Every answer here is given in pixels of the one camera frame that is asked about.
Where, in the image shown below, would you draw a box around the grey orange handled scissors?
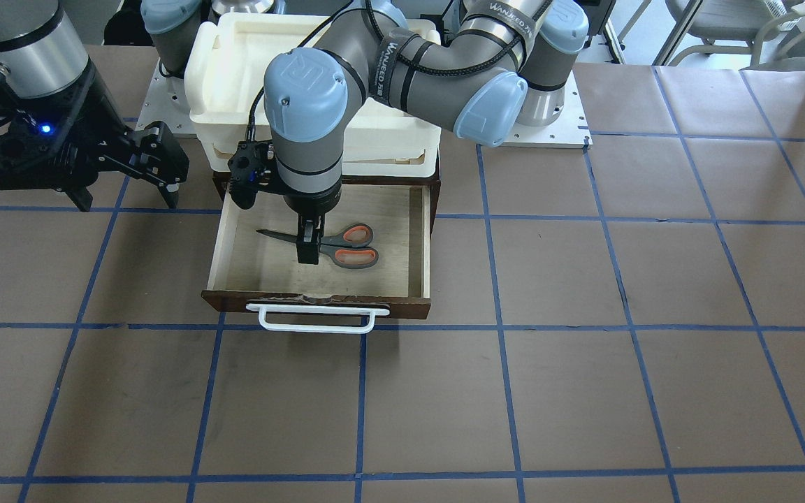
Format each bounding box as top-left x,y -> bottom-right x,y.
257,223 -> 378,270

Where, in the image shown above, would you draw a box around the wooden drawer with white handle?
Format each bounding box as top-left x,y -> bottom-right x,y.
202,184 -> 435,332

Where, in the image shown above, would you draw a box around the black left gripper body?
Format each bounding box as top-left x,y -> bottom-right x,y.
228,140 -> 342,219

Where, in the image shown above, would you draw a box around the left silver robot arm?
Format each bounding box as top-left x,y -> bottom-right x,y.
228,1 -> 590,264

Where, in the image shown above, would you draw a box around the white foam tray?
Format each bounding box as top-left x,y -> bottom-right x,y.
184,13 -> 441,178

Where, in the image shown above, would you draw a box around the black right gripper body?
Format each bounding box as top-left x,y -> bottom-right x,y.
0,66 -> 159,212

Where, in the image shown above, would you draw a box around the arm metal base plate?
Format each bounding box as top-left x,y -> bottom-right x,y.
502,73 -> 592,149
135,60 -> 197,139

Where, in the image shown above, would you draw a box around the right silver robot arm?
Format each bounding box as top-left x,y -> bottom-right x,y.
0,1 -> 189,212

